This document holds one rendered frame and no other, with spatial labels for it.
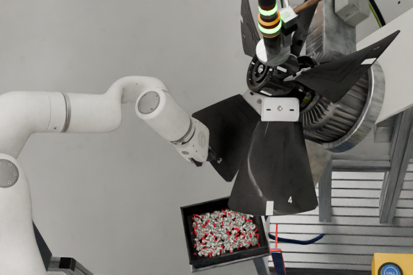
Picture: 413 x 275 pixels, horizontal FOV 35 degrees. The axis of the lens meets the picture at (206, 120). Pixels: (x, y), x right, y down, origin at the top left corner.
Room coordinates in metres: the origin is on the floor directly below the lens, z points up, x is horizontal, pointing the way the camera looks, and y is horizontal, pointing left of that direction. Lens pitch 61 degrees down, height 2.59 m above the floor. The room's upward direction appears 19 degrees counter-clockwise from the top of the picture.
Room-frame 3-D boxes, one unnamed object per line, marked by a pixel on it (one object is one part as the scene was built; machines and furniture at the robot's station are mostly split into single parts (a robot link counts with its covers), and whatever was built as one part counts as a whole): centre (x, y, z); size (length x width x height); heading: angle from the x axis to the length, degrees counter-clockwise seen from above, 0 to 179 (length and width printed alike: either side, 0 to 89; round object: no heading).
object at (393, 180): (0.74, -0.54, 0.58); 0.09 x 0.04 x 1.15; 158
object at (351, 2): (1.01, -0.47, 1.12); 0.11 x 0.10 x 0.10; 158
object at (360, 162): (0.78, -0.43, 0.56); 0.19 x 0.04 x 0.04; 68
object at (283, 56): (0.74, -0.19, 1.49); 0.09 x 0.07 x 0.10; 103
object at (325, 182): (0.82, -0.32, 0.46); 0.09 x 0.04 x 0.91; 158
